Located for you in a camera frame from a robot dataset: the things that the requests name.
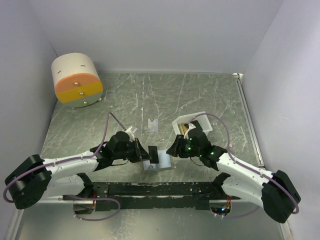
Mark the round drawer cabinet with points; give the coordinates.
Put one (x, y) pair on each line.
(76, 81)

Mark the white grey credit card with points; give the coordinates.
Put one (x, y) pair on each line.
(153, 126)

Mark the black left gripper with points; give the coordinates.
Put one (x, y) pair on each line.
(140, 153)

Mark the white card tray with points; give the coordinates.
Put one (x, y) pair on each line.
(180, 126)

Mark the black gold VIP card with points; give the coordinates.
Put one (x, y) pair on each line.
(153, 154)

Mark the blue silver card holder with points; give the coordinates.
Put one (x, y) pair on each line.
(165, 162)

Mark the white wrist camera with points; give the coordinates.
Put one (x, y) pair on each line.
(190, 127)
(131, 132)

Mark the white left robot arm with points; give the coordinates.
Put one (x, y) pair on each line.
(39, 178)

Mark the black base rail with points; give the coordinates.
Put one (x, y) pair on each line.
(161, 195)

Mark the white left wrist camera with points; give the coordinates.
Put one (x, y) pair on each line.
(131, 132)

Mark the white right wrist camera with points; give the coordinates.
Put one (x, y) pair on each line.
(190, 127)

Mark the aluminium frame rail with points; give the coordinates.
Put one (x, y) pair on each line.
(238, 80)

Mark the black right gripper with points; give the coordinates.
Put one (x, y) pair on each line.
(176, 149)

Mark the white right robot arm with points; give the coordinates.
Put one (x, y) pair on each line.
(274, 192)

